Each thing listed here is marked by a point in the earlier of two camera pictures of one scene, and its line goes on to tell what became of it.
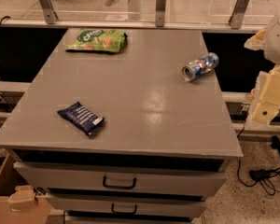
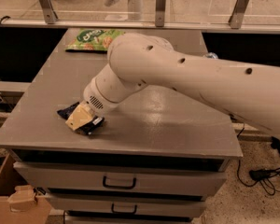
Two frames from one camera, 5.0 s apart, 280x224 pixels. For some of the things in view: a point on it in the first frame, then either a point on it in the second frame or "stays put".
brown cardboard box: [13, 201] stays put
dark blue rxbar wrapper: [82, 118] stays put
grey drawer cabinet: [139, 136] stays put
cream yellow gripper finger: [273, 94] -> [81, 114]
